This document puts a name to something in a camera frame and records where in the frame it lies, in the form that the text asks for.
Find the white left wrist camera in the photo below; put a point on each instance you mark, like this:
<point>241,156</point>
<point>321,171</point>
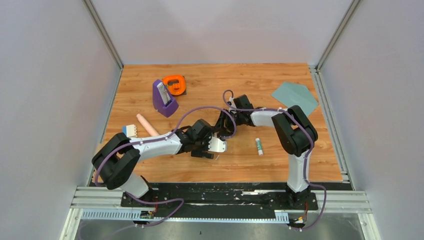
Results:
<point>217,145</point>

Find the aluminium frame rail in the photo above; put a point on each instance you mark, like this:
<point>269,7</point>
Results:
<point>99,203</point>

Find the purple stand with device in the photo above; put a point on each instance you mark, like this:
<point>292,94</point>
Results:
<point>163,101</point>

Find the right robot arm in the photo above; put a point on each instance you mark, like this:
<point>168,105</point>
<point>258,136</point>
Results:
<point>295,132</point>

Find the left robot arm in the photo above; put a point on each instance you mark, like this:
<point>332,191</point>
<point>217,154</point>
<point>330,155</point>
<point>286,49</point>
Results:
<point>116,160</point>

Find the pink toy microphone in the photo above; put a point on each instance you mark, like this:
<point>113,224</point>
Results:
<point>147,126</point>

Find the grey-green envelope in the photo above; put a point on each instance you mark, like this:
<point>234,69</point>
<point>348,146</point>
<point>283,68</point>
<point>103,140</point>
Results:
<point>290,94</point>

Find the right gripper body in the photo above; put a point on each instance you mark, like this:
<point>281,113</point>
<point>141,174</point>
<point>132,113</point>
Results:
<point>238,120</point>

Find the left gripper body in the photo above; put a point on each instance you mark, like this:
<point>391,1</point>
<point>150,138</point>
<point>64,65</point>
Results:
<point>202,144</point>

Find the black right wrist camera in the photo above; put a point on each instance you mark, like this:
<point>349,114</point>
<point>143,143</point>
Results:
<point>242,102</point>

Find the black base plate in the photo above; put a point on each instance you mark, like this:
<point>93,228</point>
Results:
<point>233,200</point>

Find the white blue toy brick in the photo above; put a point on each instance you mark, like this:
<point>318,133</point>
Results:
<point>130,131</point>

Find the white green glue stick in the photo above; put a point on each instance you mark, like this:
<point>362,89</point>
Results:
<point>259,147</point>

